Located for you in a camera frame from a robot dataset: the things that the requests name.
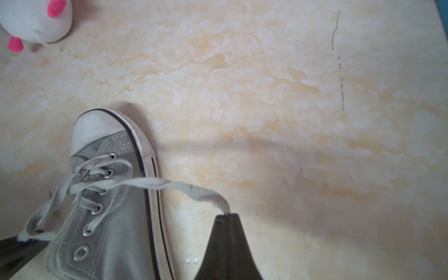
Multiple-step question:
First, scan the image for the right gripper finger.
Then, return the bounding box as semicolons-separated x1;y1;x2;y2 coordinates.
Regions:
196;213;262;280

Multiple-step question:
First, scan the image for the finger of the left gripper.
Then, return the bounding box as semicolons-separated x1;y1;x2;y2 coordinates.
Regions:
1;236;47;280

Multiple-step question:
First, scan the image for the grey canvas sneaker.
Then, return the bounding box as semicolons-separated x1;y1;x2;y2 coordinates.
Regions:
44;108;175;280

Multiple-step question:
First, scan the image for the grey shoelace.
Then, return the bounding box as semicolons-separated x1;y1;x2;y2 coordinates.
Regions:
17;154;231;242

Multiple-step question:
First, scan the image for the white pink plush toy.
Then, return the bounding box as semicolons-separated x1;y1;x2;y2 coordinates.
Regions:
1;0;73;53

